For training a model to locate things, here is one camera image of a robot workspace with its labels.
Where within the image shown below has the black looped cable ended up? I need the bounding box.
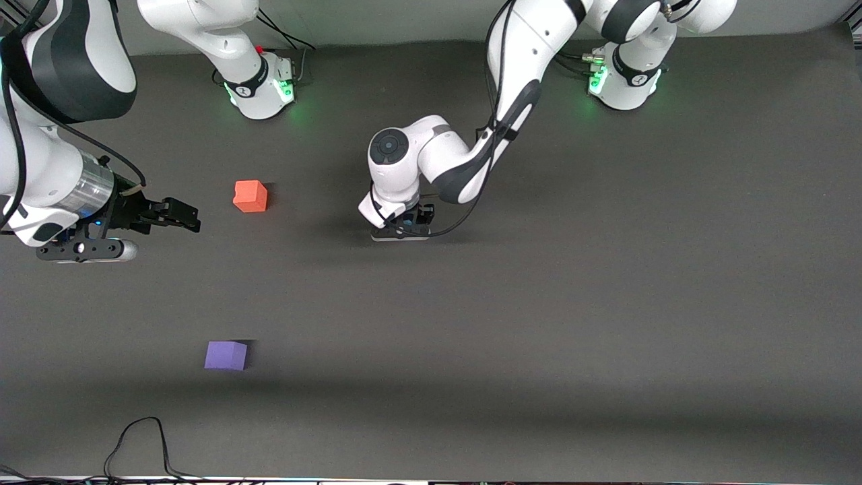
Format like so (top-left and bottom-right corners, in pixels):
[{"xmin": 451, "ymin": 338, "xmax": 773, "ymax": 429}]
[{"xmin": 103, "ymin": 416, "xmax": 209, "ymax": 482}]

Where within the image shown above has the black cable bundle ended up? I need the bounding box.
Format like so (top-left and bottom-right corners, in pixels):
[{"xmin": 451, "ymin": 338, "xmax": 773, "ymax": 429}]
[{"xmin": 0, "ymin": 463, "xmax": 108, "ymax": 484}]

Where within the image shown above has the black left arm base cable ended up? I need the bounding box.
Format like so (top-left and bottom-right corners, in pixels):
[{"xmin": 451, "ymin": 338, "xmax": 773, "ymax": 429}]
[{"xmin": 556, "ymin": 51, "xmax": 601, "ymax": 75}]

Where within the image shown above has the orange foam block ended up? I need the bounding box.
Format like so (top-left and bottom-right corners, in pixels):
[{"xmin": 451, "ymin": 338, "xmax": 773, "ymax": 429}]
[{"xmin": 233, "ymin": 180, "xmax": 269, "ymax": 214}]

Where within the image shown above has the dark grey table mat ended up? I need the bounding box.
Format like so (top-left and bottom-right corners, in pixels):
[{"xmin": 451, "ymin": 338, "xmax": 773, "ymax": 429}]
[{"xmin": 0, "ymin": 26, "xmax": 862, "ymax": 482}]

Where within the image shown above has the purple foam block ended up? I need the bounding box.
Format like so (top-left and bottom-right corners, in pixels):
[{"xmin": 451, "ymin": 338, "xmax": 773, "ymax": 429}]
[{"xmin": 204, "ymin": 341, "xmax": 248, "ymax": 371}]

